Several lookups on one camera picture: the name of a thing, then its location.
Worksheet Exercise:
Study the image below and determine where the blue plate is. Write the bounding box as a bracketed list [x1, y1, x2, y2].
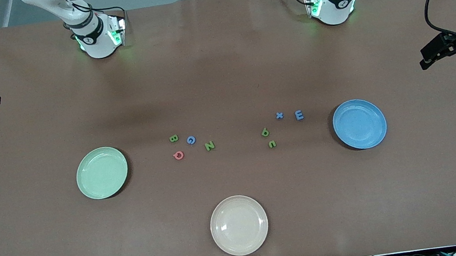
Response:
[330, 95, 390, 153]

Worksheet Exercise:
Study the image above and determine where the light green plate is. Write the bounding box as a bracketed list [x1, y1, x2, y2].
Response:
[73, 144, 132, 203]

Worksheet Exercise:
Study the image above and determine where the brown table cover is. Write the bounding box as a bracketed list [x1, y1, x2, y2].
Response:
[0, 0, 456, 256]

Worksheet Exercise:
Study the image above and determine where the cream plate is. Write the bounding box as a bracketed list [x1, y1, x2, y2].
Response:
[207, 192, 272, 256]

